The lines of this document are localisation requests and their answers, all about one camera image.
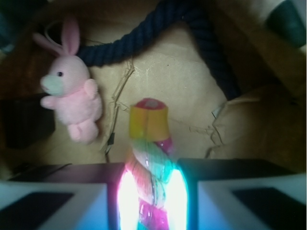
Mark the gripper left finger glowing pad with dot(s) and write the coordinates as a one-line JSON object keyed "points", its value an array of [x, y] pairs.
{"points": [[67, 197]]}

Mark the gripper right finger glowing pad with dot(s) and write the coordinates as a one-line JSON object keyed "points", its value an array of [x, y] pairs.
{"points": [[237, 195]]}

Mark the pink plush bunny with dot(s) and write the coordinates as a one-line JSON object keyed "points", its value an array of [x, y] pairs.
{"points": [[71, 92]]}

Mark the brown paper bag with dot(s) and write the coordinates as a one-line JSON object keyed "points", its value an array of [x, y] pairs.
{"points": [[267, 122]]}

